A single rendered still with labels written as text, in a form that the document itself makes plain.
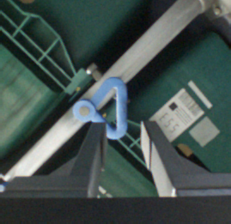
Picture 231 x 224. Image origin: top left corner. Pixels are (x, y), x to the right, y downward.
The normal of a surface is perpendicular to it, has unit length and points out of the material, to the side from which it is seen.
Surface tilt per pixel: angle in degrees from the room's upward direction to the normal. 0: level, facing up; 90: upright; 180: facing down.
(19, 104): 91
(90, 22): 94
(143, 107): 94
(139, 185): 91
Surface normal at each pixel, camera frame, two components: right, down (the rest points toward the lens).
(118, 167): 0.00, 0.25
